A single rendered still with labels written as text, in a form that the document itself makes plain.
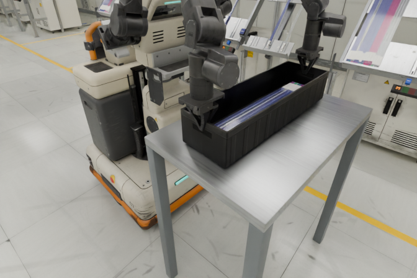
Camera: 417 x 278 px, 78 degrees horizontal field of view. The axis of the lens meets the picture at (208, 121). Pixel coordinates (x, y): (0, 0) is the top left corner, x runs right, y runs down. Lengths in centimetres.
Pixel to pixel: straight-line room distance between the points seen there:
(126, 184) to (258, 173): 90
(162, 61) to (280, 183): 70
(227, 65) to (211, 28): 9
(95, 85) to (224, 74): 89
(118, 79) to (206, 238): 95
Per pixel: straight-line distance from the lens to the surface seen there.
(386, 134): 233
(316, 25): 104
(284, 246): 155
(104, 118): 141
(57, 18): 634
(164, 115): 123
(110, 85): 136
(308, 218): 170
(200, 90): 60
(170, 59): 115
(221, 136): 64
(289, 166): 73
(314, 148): 82
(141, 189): 140
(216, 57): 54
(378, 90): 221
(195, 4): 58
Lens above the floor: 127
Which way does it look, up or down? 32 degrees down
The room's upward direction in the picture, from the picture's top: straight up
